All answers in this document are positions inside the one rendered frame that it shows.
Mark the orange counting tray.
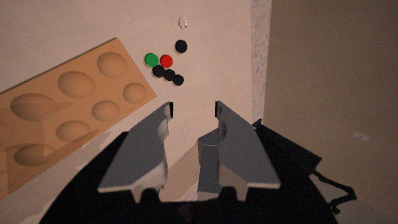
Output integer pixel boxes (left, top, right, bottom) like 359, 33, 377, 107
0, 37, 157, 200

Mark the green disc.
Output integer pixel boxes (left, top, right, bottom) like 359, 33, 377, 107
144, 53, 159, 67

